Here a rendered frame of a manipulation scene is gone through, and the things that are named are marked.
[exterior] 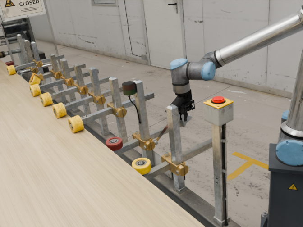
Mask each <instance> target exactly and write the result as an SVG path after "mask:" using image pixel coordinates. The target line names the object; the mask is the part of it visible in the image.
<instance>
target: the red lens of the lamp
mask: <svg viewBox="0 0 303 227"><path fill-rule="evenodd" d="M135 87H136V86H135V83H134V84H132V85H129V86H124V85H122V89H123V90H125V91H129V90H133V89H135Z"/></svg>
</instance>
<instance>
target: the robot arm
mask: <svg viewBox="0 0 303 227"><path fill-rule="evenodd" d="M302 30H303V5H302V6H301V7H300V9H299V11H297V12H295V13H293V14H291V15H289V16H287V17H285V18H283V19H281V20H279V21H277V22H275V23H272V24H270V25H268V26H266V27H264V28H262V29H260V30H258V31H256V32H254V33H252V34H250V35H248V36H245V37H243V38H241V39H239V40H237V41H235V42H233V43H231V44H229V45H227V46H225V47H223V48H221V49H218V50H215V51H213V52H209V53H207V54H205V55H204V57H203V58H202V59H201V60H200V61H199V62H188V60H187V59H184V58H181V59H176V60H173V61H172V62H171V63H170V71H171V79H172V87H173V92H174V93H175V95H177V97H176V98H175V99H174V101H173V102H172V103H171V104H170V105H172V104H173V105H175V106H177V107H178V111H179V119H180V120H182V121H183V127H185V126H186V123H187V122H188V121H189V120H190V119H191V118H192V117H191V116H188V113H187V111H190V110H193V109H195V104H194V107H193V106H192V103H194V100H192V92H191V89H190V84H189V80H204V81H208V80H212V79H213V78H214V76H215V72H216V69H218V68H220V67H222V66H224V65H226V64H228V63H230V62H232V61H235V60H237V59H239V58H242V57H244V56H246V55H248V54H250V53H252V52H255V51H257V50H259V49H261V48H264V47H266V46H268V45H271V44H273V43H275V42H277V41H280V40H282V39H284V38H286V37H289V36H291V35H293V34H295V33H297V32H300V31H302ZM275 157H276V159H277V160H278V161H279V162H281V163H282V164H285V165H288V166H291V167H303V49H302V53H301V58H300V62H299V66H298V72H297V76H296V80H295V85H294V90H293V94H292V99H291V103H290V107H289V110H286V111H284V112H283V113H282V117H281V127H280V133H279V137H278V142H277V146H276V151H275Z"/></svg>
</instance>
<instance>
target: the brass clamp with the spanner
mask: <svg viewBox="0 0 303 227"><path fill-rule="evenodd" d="M132 136H133V139H135V138H136V139H137V140H139V147H141V148H142V149H144V150H145V151H146V150H148V151H151V150H153V149H154V148H155V142H153V141H152V138H150V139H148V140H146V141H144V140H142V139H141V137H140V131H139V134H136V133H134V134H132Z"/></svg>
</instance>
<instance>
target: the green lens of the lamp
mask: <svg viewBox="0 0 303 227"><path fill-rule="evenodd" d="M134 94H136V88H135V89H134V90H131V91H124V90H123V95H134Z"/></svg>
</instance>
